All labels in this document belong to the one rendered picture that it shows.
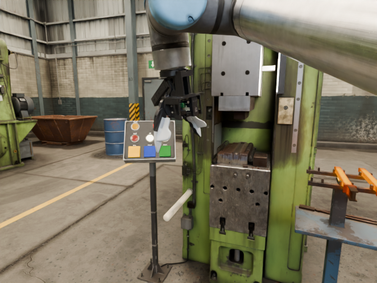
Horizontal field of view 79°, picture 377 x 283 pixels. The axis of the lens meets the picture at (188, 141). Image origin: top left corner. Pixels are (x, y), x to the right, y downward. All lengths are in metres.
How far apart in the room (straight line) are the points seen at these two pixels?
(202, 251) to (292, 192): 0.87
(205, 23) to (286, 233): 1.64
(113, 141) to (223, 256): 4.53
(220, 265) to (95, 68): 8.54
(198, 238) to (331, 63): 1.88
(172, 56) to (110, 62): 8.62
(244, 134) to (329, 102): 5.76
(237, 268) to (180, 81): 1.56
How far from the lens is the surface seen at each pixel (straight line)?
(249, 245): 1.72
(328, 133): 7.68
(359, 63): 0.22
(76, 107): 10.12
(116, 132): 5.82
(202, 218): 1.93
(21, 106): 6.19
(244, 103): 1.50
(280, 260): 2.00
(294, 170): 1.70
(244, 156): 1.54
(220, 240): 1.74
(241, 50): 1.53
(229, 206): 1.60
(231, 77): 1.51
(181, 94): 0.55
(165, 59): 0.54
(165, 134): 0.56
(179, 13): 0.42
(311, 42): 0.26
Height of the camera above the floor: 1.33
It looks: 10 degrees down
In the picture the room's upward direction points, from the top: straight up
